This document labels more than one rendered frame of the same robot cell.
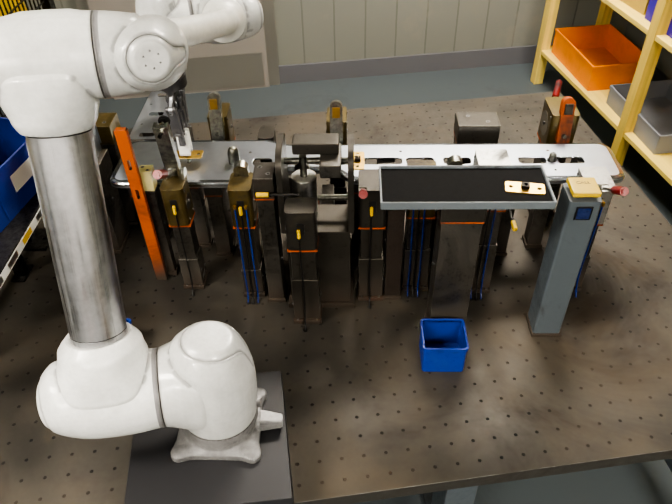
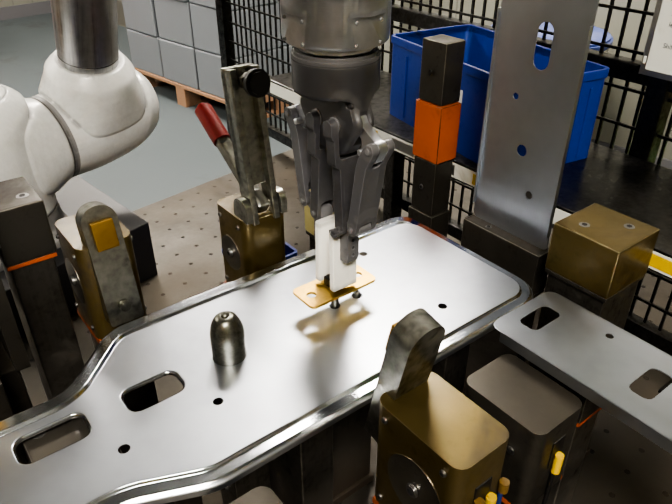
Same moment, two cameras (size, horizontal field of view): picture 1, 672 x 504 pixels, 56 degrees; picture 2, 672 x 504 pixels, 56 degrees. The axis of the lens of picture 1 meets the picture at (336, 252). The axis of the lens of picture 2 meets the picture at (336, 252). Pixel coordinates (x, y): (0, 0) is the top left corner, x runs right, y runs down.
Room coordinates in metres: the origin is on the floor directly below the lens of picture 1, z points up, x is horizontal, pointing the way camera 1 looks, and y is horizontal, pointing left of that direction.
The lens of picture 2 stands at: (1.89, 0.06, 1.40)
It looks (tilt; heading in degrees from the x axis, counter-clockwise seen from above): 32 degrees down; 140
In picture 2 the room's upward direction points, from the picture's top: straight up
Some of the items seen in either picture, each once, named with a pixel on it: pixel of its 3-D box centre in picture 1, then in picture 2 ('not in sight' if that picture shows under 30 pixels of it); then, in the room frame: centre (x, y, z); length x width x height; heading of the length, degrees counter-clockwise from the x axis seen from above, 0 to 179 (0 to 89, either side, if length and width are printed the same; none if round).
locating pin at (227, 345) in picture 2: (233, 156); (228, 340); (1.48, 0.27, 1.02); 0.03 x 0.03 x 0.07
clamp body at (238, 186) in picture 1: (248, 242); (119, 355); (1.28, 0.23, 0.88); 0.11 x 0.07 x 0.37; 178
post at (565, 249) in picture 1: (560, 265); not in sight; (1.12, -0.54, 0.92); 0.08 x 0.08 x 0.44; 88
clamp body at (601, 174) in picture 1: (581, 236); not in sight; (1.27, -0.65, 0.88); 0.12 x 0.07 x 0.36; 178
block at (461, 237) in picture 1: (452, 264); not in sight; (1.12, -0.28, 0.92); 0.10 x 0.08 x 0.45; 88
